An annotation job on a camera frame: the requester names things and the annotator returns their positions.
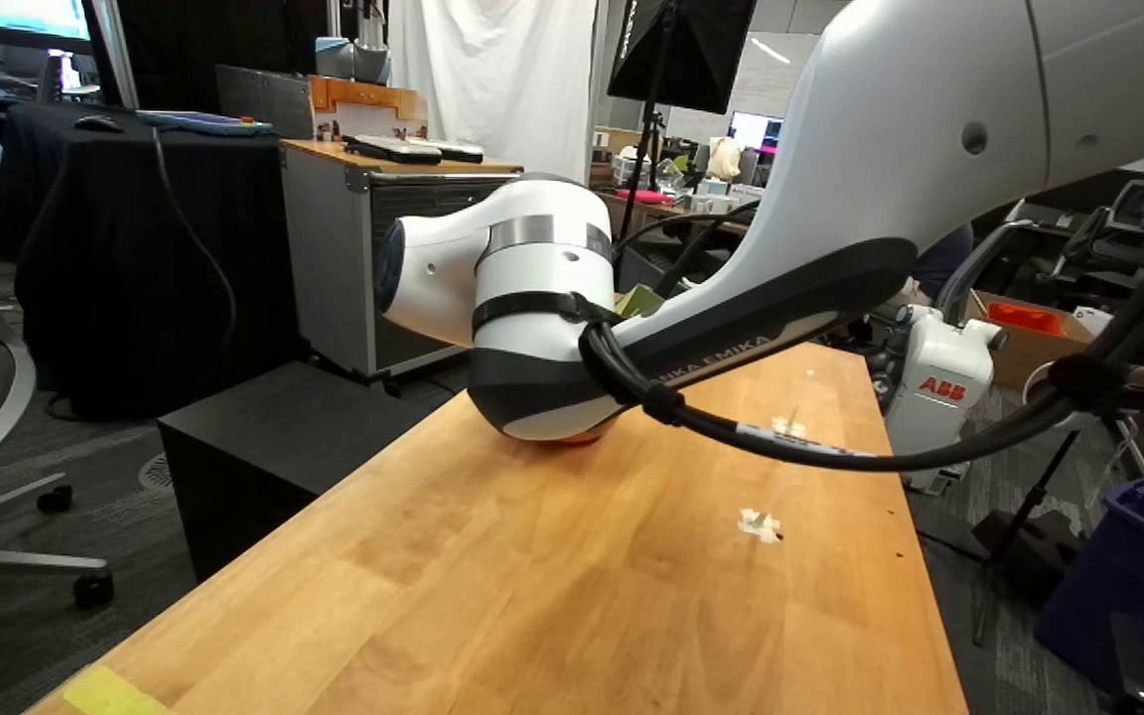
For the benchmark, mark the large lit display screen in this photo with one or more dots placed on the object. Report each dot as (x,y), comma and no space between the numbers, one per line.
(18,17)

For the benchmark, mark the yellow green wrist camera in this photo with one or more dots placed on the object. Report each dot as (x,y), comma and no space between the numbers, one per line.
(637,300)

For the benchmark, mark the cardboard box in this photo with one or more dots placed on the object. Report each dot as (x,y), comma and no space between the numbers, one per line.
(1035,360)

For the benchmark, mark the black softbox light on stand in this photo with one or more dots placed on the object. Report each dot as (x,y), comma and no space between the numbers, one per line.
(686,46)

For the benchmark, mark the white tape strip crumpled end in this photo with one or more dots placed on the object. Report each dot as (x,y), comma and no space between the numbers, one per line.
(791,424)
(762,525)

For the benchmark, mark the yellow tape patch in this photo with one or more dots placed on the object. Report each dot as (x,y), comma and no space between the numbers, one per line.
(110,697)

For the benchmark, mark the grey drawer cabinet wooden top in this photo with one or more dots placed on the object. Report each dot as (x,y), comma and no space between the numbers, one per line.
(334,266)

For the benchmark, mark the white ABB machine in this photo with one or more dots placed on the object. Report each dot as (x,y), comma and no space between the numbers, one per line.
(942,401)

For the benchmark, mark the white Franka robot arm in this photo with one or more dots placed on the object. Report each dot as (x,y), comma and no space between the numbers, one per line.
(933,133)

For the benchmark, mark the white curtain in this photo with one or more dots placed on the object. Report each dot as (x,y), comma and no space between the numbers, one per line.
(508,92)

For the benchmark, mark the black low box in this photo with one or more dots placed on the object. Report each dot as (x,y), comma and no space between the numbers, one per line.
(268,450)

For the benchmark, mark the black backdrop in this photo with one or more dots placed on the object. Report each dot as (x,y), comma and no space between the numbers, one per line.
(218,54)

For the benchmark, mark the blue bin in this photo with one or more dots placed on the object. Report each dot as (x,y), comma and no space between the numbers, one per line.
(1131,570)

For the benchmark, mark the black cloth covered table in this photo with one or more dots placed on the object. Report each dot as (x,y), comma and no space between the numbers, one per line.
(138,266)

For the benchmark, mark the wooden office desk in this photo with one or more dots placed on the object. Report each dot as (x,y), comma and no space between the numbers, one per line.
(694,206)

